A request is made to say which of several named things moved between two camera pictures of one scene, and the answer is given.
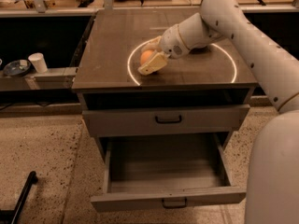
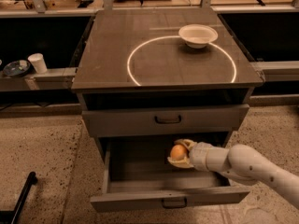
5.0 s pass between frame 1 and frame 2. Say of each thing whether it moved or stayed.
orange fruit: moved
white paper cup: stayed
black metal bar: stayed
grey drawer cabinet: stayed
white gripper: moved
